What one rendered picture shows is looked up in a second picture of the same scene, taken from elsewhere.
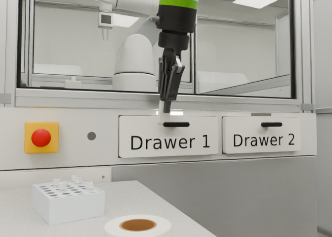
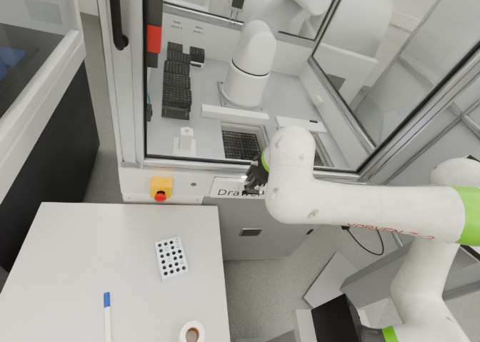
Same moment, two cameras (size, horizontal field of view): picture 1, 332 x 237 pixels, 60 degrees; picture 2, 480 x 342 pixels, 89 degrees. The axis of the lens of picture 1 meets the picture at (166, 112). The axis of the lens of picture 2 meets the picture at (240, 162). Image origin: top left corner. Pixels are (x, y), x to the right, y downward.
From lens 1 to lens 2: 0.75 m
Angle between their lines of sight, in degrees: 47
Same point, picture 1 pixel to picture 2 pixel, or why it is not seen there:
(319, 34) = not seen: outside the picture
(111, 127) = (208, 181)
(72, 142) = (181, 185)
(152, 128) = (235, 187)
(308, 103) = (366, 178)
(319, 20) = not seen: outside the picture
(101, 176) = (196, 199)
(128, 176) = (213, 200)
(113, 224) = (183, 332)
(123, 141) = (213, 190)
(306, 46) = (398, 146)
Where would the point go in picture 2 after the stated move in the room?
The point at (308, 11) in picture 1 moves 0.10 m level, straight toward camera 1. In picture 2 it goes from (427, 120) to (424, 131)
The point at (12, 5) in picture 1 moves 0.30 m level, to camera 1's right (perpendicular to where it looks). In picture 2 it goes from (138, 111) to (245, 148)
